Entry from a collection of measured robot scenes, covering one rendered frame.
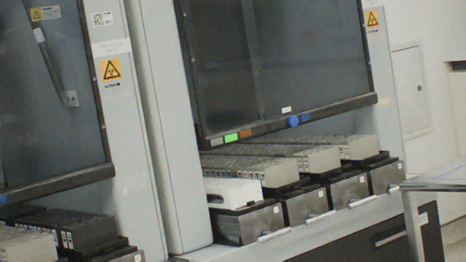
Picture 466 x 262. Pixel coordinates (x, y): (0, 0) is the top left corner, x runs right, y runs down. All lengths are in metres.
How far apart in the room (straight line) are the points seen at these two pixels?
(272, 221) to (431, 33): 2.50
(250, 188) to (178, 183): 0.18
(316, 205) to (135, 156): 0.50
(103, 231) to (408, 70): 2.63
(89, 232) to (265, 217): 0.44
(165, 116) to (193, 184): 0.18
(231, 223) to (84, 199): 0.35
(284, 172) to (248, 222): 0.22
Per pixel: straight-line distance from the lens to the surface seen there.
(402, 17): 4.43
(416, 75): 4.47
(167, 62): 2.14
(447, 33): 4.68
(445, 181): 2.15
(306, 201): 2.30
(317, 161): 2.42
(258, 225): 2.20
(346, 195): 2.39
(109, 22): 2.07
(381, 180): 2.49
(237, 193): 2.20
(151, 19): 2.13
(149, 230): 2.12
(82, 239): 2.01
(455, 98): 4.66
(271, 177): 2.31
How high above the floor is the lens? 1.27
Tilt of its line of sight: 7 degrees down
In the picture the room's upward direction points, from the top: 9 degrees counter-clockwise
